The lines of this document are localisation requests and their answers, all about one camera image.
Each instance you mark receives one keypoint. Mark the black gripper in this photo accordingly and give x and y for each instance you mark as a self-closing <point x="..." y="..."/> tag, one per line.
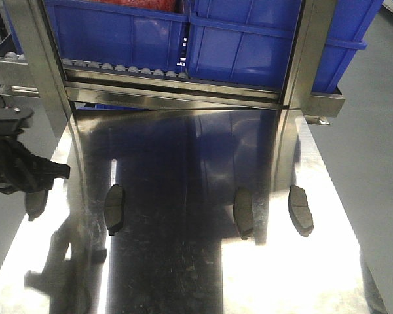
<point x="20" y="169"/>

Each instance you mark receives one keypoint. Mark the dark grey brake pad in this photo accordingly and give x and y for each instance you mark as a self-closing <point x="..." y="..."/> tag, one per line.
<point x="114" y="209"/>
<point x="243" y="213"/>
<point x="299" y="211"/>
<point x="35" y="204"/>

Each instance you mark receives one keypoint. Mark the blue plastic crate left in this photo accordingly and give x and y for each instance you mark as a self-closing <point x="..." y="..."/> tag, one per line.
<point x="119" y="35"/>

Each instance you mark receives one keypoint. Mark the large blue plastic crate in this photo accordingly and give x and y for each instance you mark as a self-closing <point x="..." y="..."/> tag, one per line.
<point x="249" y="42"/>

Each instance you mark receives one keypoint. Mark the stainless steel rack frame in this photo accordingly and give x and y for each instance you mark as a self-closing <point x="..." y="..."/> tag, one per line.
<point x="42" y="74"/>

